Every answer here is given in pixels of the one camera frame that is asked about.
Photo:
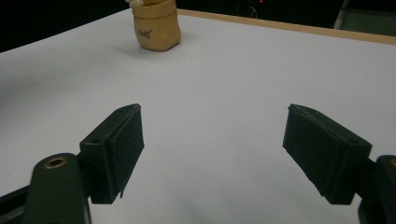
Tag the white table board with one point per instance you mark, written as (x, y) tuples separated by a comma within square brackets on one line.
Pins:
[(218, 81)]

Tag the white metal desk frame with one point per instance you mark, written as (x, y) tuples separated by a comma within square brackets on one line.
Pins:
[(364, 18)]

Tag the wooden table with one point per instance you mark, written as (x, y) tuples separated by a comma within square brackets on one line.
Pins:
[(295, 27)]

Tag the brown paper pen holder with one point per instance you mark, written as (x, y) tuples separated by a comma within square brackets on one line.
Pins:
[(157, 28)]

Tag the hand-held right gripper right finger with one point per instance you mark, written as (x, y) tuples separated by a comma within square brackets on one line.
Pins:
[(327, 155)]

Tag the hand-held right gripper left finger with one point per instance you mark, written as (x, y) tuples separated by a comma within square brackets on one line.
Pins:
[(113, 155)]

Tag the small beige figurine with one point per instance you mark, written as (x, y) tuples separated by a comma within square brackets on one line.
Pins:
[(133, 2)]

